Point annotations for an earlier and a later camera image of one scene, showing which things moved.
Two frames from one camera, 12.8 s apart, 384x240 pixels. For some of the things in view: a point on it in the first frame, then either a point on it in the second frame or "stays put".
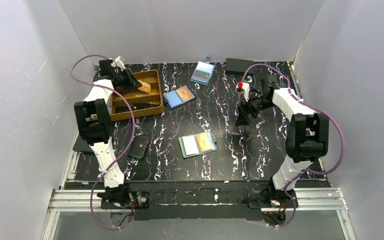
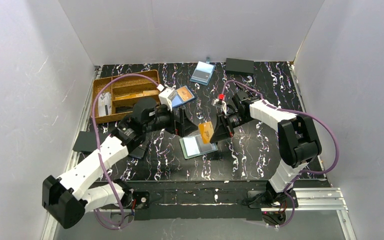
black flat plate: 82,146 stays put
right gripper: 249,105 to 227,122
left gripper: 125,79 to 178,120
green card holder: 194,145 stays put
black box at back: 239,66 stays put
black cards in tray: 134,106 stays put
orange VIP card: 203,142 to 206,131
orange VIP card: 145,87 to 148,93
